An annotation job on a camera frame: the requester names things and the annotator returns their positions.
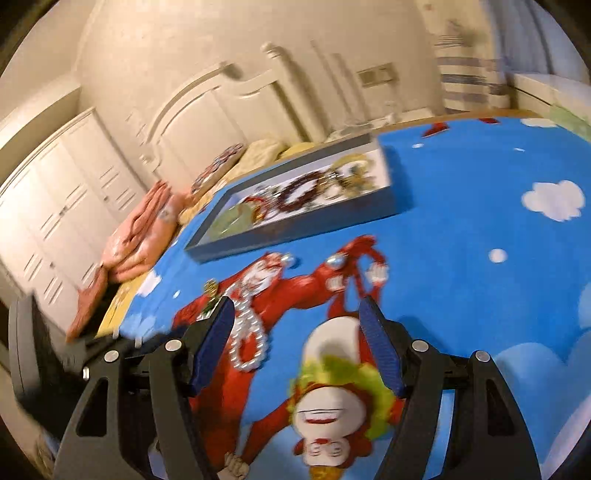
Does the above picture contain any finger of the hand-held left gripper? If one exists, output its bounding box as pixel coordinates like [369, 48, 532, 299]
[60, 336, 162, 370]

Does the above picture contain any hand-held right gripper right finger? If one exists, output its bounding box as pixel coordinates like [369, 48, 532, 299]
[358, 295, 543, 480]

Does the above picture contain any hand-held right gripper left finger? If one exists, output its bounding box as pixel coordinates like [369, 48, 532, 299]
[53, 295, 236, 480]

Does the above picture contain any white pearl bracelet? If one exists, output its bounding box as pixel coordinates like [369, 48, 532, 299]
[225, 279, 269, 372]

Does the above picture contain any green jade bangle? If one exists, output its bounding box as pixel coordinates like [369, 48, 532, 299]
[210, 203, 260, 241]

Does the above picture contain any shallow grey cardboard box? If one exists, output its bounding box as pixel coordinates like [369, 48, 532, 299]
[185, 134, 399, 264]

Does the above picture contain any gold and red string bracelet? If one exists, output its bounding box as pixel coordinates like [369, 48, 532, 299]
[241, 193, 279, 225]

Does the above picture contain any gold chain necklace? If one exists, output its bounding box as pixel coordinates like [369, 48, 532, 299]
[322, 174, 366, 200]

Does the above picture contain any red bead bracelet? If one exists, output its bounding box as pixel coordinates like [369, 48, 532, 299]
[276, 170, 329, 214]

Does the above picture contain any beige bead bracelet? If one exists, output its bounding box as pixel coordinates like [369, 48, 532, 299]
[333, 156, 374, 186]

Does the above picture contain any small gold pendant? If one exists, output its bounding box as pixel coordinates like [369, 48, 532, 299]
[203, 279, 221, 315]

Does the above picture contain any pink folded quilt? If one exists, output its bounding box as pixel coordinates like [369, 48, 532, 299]
[67, 180, 186, 340]

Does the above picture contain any yellow floral pillow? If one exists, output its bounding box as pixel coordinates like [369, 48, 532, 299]
[179, 182, 220, 225]

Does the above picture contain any blue cloud printed blanket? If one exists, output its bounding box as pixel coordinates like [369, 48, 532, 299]
[117, 115, 591, 480]

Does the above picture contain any white wardrobe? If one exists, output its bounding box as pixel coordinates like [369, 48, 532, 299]
[0, 108, 149, 334]

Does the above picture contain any embroidered patterned pillow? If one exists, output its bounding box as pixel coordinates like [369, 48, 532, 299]
[191, 143, 245, 200]

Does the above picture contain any cream ruffled cushion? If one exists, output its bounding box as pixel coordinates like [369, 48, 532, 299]
[240, 138, 288, 175]

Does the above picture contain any white wooden headboard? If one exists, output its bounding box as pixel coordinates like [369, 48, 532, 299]
[139, 41, 334, 186]

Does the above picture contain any striped printed curtain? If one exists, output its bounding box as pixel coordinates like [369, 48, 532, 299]
[434, 18, 509, 112]

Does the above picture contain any white window ledge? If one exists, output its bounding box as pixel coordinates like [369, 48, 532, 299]
[510, 71, 591, 121]

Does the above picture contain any wall socket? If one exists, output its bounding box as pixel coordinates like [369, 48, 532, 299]
[358, 65, 398, 87]

